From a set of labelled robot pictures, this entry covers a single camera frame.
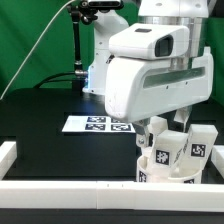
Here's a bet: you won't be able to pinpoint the black cables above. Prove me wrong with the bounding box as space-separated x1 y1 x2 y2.
32 71 83 90

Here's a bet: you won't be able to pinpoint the black camera on mount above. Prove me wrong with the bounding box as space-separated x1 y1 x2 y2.
79 0 124 10

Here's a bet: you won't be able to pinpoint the white cable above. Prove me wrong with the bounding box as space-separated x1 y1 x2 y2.
0 0 78 101

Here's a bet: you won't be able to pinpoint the white barrier wall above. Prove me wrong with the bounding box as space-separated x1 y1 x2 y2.
0 181 224 212
211 145 224 179
0 141 17 181

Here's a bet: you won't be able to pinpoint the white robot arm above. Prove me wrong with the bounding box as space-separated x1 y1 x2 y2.
87 0 217 148

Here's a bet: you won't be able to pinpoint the white front barrier wall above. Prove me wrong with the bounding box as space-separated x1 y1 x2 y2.
0 181 224 212

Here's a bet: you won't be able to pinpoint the white round stool seat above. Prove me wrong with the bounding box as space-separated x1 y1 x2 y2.
135 153 203 184

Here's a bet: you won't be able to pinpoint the white left barrier wall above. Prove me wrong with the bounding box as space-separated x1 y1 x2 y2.
0 141 17 181

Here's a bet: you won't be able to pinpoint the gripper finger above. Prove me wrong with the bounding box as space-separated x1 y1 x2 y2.
174 106 192 132
133 118 150 148

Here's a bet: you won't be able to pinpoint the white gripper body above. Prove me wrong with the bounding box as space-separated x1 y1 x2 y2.
105 47 214 123

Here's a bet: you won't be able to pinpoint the paper sheet with markers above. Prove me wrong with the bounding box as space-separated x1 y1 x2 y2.
62 115 134 133

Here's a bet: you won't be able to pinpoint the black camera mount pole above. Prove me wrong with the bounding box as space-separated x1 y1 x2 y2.
67 3 86 94

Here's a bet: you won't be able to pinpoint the white right barrier wall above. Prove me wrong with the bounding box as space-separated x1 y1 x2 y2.
211 145 224 179

